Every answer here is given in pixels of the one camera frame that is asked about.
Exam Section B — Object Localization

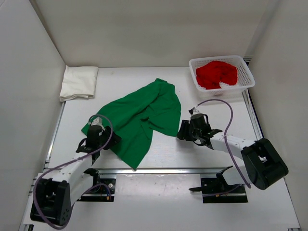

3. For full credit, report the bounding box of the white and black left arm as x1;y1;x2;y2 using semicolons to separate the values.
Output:
30;125;122;230

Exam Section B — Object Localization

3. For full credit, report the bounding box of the aluminium left table rail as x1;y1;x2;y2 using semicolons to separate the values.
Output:
44;102;65;169

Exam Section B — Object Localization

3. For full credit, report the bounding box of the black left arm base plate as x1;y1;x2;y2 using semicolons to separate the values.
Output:
78;168;116;202

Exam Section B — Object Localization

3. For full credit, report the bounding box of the green t shirt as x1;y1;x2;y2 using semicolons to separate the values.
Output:
80;77;182;170

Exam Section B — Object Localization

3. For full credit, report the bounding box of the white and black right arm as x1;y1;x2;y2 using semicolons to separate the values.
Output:
177;114;289;193

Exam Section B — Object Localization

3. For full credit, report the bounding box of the white t shirt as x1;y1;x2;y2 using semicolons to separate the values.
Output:
59;66;99;102

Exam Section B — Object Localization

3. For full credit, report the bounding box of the white plastic basket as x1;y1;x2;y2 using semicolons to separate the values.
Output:
189;55;256;97

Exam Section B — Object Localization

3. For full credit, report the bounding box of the aluminium right table rail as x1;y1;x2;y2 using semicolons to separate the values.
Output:
242;89;264;140

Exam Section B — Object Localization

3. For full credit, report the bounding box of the red t shirt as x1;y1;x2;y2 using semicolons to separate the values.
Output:
196;61;238;90

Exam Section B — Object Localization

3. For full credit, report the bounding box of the white front cover board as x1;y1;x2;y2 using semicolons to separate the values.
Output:
21;172;301;231

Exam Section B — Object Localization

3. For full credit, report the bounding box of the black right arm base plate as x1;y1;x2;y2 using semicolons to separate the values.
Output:
189;166;248;204

